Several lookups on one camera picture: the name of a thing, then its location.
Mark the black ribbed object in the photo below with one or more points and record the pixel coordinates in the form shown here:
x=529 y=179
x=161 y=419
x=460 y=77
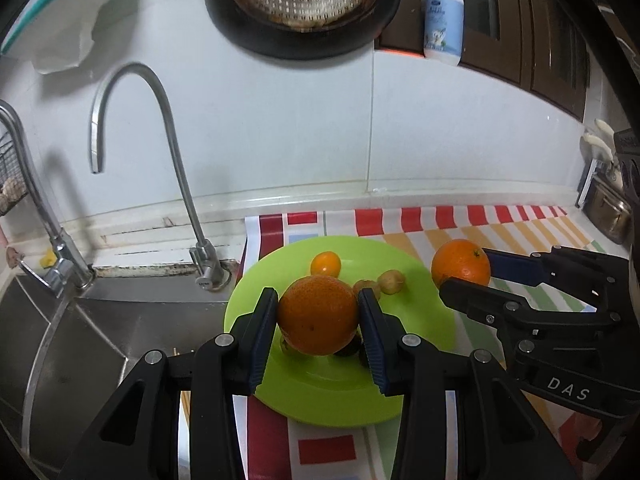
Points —
x=629 y=160

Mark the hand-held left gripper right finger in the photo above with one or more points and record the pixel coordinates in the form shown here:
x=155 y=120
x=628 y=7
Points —
x=372 y=350

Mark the metal utensil holder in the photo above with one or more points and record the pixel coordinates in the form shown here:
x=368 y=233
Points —
x=607 y=210

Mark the slim gooseneck faucet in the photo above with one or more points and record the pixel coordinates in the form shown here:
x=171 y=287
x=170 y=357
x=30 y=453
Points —
x=207 y=265

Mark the small yellow item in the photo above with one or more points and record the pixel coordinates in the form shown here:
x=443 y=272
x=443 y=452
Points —
x=48 y=259

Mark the dark brown window frame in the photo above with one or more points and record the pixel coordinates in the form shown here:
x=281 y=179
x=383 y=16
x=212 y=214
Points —
x=550 y=35

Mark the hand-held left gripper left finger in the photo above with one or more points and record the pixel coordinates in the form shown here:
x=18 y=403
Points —
x=265 y=340

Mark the white blue pump bottle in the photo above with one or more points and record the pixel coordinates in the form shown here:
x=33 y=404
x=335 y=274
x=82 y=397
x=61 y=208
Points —
x=444 y=25

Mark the black hanging pan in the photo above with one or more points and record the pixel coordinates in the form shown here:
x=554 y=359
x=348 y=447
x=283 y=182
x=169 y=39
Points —
x=250 y=40

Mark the orange tape strip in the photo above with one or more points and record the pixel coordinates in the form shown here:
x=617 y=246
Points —
x=400 y=53

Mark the small brown longan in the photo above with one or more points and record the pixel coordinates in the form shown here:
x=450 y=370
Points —
x=391 y=281
x=367 y=287

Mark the large orange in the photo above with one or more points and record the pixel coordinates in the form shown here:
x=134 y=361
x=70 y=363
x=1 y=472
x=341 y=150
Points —
x=317 y=315

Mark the large chrome kitchen faucet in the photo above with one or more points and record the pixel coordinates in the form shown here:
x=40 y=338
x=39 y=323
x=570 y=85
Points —
x=65 y=260

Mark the medium orange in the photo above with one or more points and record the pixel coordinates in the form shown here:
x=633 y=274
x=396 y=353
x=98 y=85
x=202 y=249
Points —
x=457 y=265

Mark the striped colourful tablecloth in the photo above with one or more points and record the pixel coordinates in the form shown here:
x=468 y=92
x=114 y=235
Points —
x=320 y=452

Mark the garlic bulbs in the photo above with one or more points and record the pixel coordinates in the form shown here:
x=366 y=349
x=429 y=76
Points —
x=11 y=191

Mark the small pink item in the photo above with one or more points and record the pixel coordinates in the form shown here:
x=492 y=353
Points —
x=12 y=257

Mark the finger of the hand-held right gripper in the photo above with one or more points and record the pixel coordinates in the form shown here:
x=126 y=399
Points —
x=515 y=267
x=475 y=300

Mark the small kumquat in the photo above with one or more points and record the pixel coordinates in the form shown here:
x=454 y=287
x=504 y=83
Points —
x=325 y=264

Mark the green plate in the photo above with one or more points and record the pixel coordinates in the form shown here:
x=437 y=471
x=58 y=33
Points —
x=310 y=390

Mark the stainless steel sink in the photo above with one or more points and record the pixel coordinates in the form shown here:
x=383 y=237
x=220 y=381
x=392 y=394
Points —
x=100 y=350

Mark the teal white tissue package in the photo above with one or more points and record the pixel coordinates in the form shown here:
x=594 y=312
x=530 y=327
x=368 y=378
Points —
x=50 y=5

